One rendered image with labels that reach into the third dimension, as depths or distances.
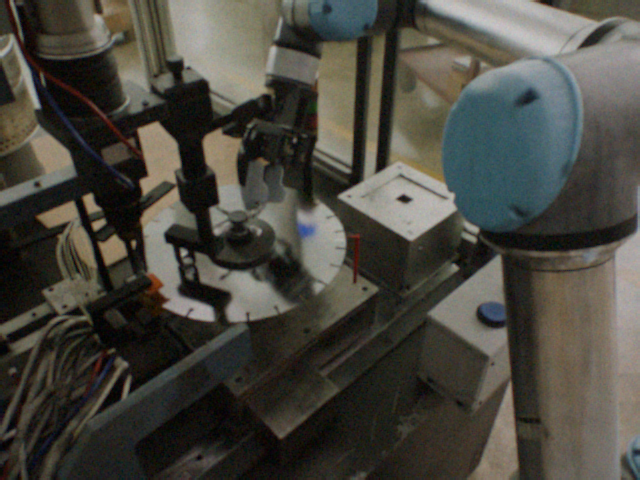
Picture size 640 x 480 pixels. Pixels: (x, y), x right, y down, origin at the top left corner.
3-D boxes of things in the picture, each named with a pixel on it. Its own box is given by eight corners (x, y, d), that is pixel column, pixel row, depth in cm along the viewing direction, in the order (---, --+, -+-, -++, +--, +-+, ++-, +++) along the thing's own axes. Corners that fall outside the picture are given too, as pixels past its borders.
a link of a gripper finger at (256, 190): (253, 225, 81) (267, 164, 80) (231, 214, 85) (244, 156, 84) (269, 226, 83) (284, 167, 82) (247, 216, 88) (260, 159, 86)
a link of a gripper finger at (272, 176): (269, 226, 83) (283, 167, 82) (247, 216, 88) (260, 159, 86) (284, 228, 86) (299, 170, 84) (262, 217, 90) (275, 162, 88)
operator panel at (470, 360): (507, 291, 106) (526, 231, 96) (561, 323, 100) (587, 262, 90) (415, 374, 91) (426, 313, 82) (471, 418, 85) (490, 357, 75)
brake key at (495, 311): (488, 305, 84) (490, 296, 83) (511, 320, 82) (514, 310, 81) (473, 319, 82) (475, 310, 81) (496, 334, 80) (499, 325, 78)
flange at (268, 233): (290, 245, 86) (289, 233, 84) (229, 276, 80) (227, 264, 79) (250, 212, 92) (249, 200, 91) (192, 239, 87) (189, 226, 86)
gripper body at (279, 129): (271, 167, 78) (291, 81, 76) (237, 154, 84) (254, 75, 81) (309, 173, 83) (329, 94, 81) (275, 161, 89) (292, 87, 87)
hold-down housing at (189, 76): (212, 190, 76) (188, 45, 63) (227, 207, 73) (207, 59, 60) (174, 203, 73) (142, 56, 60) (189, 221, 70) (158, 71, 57)
